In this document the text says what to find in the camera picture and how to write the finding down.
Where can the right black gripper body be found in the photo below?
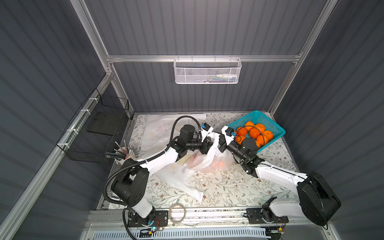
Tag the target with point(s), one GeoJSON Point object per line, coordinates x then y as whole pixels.
{"type": "Point", "coordinates": [223, 141]}

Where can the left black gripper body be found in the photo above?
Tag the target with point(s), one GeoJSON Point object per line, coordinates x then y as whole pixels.
{"type": "Point", "coordinates": [205, 144]}

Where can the cartoon printed plastic bag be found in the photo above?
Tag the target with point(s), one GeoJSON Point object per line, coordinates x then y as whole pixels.
{"type": "Point", "coordinates": [212, 162]}

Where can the teal plastic basket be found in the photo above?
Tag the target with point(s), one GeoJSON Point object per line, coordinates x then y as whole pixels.
{"type": "Point", "coordinates": [258, 117]}

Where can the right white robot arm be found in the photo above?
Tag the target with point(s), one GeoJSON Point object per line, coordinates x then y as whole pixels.
{"type": "Point", "coordinates": [315, 199]}

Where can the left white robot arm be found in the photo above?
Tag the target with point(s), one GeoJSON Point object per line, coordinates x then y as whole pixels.
{"type": "Point", "coordinates": [127, 186]}

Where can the orange mandarin left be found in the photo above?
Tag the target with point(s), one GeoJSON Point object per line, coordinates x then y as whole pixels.
{"type": "Point", "coordinates": [241, 131]}

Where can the orange mandarin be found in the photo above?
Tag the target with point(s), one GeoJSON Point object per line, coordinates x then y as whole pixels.
{"type": "Point", "coordinates": [241, 131]}
{"type": "Point", "coordinates": [262, 140]}
{"type": "Point", "coordinates": [268, 134]}
{"type": "Point", "coordinates": [254, 133]}
{"type": "Point", "coordinates": [249, 125]}

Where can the orange mandarin front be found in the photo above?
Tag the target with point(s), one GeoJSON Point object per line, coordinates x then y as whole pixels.
{"type": "Point", "coordinates": [262, 140]}

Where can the orange mandarin centre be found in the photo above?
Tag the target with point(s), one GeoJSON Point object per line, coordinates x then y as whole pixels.
{"type": "Point", "coordinates": [254, 133]}

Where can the orange mandarin top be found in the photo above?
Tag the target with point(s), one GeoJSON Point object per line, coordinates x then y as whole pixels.
{"type": "Point", "coordinates": [249, 125]}

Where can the orange mandarin right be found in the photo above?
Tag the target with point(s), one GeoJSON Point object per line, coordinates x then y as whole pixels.
{"type": "Point", "coordinates": [268, 134]}

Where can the clear plastic bag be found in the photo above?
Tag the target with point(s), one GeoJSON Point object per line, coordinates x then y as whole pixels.
{"type": "Point", "coordinates": [177, 175]}

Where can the white plastic bag rear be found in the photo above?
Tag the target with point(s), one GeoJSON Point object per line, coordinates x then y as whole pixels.
{"type": "Point", "coordinates": [158, 129]}

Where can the white pen cup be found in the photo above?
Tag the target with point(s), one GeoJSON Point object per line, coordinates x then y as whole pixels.
{"type": "Point", "coordinates": [119, 153]}

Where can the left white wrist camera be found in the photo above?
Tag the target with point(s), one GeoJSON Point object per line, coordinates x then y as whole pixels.
{"type": "Point", "coordinates": [205, 131]}

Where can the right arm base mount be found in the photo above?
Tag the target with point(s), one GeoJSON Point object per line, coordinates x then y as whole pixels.
{"type": "Point", "coordinates": [258, 216]}

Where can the white wire wall basket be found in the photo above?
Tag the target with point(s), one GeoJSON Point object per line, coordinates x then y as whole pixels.
{"type": "Point", "coordinates": [207, 71]}

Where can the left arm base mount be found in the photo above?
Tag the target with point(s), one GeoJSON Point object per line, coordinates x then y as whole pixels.
{"type": "Point", "coordinates": [154, 219]}

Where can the black wire wall basket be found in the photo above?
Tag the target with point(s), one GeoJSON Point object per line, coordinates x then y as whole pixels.
{"type": "Point", "coordinates": [101, 124]}

